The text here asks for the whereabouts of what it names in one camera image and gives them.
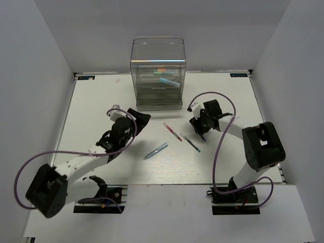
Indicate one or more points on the green ink pen refill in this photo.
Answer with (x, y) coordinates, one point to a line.
(190, 142)

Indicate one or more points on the orange capped eraser stick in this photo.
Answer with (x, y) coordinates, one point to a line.
(162, 70)

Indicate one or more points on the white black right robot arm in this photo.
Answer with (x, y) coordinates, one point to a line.
(262, 145)

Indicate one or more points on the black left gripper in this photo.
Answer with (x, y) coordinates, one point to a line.
(142, 119)

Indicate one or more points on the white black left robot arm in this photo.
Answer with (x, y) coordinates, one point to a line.
(50, 188)

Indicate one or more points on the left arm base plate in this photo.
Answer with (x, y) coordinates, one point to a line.
(112, 200)

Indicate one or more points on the blue capped correction stick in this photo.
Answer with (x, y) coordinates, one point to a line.
(169, 82)

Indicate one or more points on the red ink pen refill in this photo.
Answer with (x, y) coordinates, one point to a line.
(172, 131)

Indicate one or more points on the green capped eraser stick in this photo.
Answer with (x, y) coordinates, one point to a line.
(165, 73)

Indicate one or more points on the clear acrylic drawer organizer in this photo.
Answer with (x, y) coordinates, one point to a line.
(148, 54)

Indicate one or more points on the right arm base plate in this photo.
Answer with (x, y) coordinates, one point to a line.
(240, 203)

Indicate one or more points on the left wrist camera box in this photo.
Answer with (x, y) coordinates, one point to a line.
(114, 113)

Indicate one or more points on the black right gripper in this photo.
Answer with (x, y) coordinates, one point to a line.
(196, 123)

